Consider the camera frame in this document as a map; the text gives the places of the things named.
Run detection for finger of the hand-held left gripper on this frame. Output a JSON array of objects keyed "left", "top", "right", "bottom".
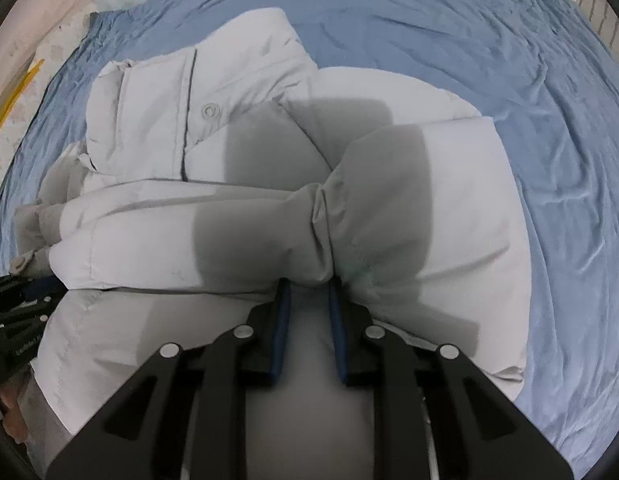
[{"left": 0, "top": 275, "right": 65, "bottom": 323}]

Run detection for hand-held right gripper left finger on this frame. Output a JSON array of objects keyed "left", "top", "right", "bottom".
[{"left": 46, "top": 279, "right": 293, "bottom": 480}]

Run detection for pink floral wall panel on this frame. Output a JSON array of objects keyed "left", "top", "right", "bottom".
[{"left": 4, "top": 0, "right": 92, "bottom": 66}]

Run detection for person's left hand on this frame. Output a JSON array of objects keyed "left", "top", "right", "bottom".
[{"left": 0, "top": 385, "right": 32, "bottom": 436}]

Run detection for blue bed blanket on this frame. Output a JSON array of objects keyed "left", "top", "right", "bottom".
[{"left": 0, "top": 0, "right": 619, "bottom": 461}]

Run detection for light grey padded jacket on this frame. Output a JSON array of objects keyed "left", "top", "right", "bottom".
[{"left": 12, "top": 7, "right": 533, "bottom": 480}]

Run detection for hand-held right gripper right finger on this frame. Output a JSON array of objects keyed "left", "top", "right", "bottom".
[{"left": 328, "top": 281, "right": 574, "bottom": 480}]

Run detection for floral mattress sheet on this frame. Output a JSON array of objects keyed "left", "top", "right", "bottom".
[{"left": 0, "top": 15, "right": 92, "bottom": 196}]

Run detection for yellow strap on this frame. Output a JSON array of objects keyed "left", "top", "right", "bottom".
[{"left": 0, "top": 59, "right": 46, "bottom": 136}]

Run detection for narrow brick pattern wall padding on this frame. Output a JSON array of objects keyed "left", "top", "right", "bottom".
[{"left": 554, "top": 0, "right": 617, "bottom": 63}]

